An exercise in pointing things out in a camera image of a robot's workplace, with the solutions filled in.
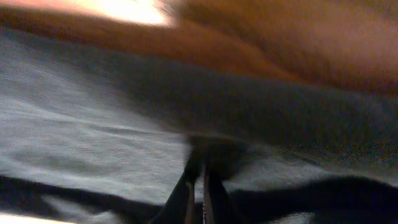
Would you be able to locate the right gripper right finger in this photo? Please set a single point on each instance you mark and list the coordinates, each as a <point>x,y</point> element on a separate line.
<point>217,205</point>

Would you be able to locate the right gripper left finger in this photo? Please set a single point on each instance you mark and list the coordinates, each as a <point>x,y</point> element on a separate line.
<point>180,206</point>

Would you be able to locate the dark teal t-shirt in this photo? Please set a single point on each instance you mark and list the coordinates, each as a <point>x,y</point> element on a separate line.
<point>90,135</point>

